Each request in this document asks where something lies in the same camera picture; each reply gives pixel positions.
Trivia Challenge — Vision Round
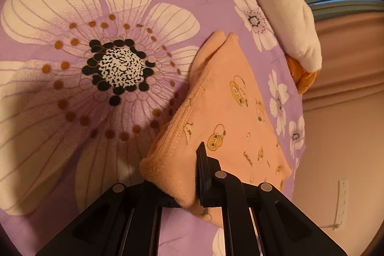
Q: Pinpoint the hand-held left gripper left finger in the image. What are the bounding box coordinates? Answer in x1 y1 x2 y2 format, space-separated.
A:
35 181 181 256

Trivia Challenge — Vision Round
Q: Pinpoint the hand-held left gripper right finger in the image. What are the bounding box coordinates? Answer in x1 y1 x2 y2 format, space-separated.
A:
195 142 347 256

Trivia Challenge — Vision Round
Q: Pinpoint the orange printed baby shirt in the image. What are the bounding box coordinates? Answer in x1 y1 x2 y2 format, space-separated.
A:
138 30 293 228

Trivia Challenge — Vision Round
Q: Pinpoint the purple floral bed sheet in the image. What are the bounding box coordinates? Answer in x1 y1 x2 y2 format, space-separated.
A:
0 0 306 256

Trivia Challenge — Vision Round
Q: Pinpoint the white duck plush pillow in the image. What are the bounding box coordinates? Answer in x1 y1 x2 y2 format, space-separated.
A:
245 0 323 95

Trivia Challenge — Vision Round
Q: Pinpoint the pink curtain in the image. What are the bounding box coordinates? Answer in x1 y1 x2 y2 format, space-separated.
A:
300 14 384 101

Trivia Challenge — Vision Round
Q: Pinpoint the white wall socket strip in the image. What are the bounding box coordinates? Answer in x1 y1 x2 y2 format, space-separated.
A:
337 179 350 229

